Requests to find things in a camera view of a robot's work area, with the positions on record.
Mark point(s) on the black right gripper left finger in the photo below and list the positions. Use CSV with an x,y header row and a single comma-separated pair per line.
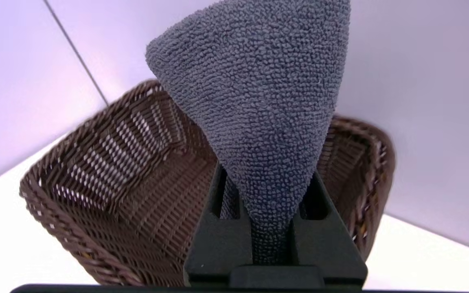
x,y
218,244

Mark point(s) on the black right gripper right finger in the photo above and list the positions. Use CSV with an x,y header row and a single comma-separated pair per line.
x,y
324,244

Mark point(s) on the grey towel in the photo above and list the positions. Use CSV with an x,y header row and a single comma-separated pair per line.
x,y
259,101

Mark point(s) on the dark brown wicker basket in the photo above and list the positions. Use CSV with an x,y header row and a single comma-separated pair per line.
x,y
128,183

